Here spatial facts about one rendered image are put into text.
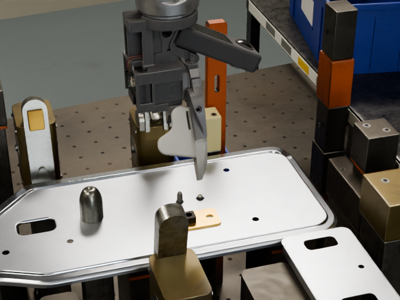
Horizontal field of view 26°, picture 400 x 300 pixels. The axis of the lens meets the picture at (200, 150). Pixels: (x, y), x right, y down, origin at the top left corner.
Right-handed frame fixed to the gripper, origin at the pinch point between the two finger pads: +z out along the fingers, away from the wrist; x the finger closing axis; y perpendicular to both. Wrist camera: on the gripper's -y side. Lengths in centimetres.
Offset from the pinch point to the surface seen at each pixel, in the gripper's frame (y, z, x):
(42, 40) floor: -8, 112, -290
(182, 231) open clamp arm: 4.5, 2.8, 13.0
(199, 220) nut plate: -1.2, 11.2, 0.5
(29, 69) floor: 2, 112, -261
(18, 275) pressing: 24.0, 11.4, 4.5
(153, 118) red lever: 0.5, 4.9, -18.2
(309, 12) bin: -35, 3, -43
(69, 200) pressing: 15.1, 11.2, -9.6
